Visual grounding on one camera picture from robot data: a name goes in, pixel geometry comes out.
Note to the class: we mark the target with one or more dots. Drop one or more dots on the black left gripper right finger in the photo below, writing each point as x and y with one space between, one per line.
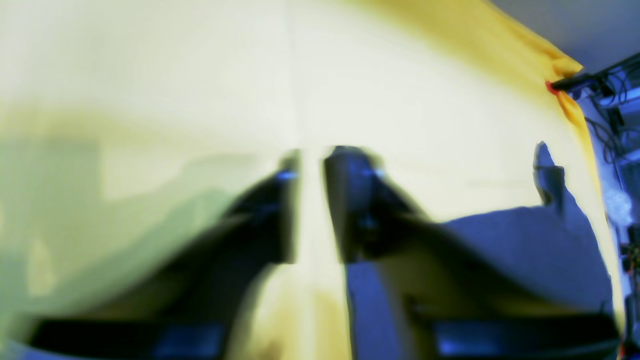
425 270

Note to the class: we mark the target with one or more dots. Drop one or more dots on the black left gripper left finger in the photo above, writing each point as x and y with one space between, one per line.
193 304

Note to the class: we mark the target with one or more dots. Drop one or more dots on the blue-grey T-shirt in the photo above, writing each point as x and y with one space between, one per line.
525 260

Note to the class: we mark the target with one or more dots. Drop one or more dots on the yellow table cloth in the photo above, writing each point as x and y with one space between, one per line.
447 206

